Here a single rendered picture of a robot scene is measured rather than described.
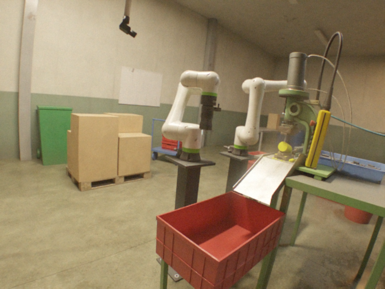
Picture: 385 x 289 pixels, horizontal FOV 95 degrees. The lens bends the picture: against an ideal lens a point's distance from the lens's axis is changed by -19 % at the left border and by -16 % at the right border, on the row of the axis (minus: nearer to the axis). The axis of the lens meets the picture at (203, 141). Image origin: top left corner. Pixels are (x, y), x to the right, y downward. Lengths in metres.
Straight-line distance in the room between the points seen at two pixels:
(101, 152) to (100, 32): 3.07
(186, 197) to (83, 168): 1.92
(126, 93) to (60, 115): 1.84
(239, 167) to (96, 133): 2.02
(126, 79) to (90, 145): 2.74
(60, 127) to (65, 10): 2.45
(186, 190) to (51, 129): 3.27
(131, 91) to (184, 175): 4.24
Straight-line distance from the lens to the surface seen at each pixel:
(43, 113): 4.25
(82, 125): 3.00
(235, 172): 1.86
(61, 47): 5.12
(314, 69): 10.39
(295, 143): 9.26
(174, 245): 1.01
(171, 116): 1.52
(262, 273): 1.47
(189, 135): 1.41
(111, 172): 3.32
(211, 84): 1.19
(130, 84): 5.49
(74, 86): 5.08
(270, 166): 1.43
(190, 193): 1.52
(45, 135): 4.33
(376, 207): 1.20
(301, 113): 1.53
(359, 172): 1.66
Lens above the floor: 1.29
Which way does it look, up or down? 9 degrees down
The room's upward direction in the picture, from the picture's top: 6 degrees clockwise
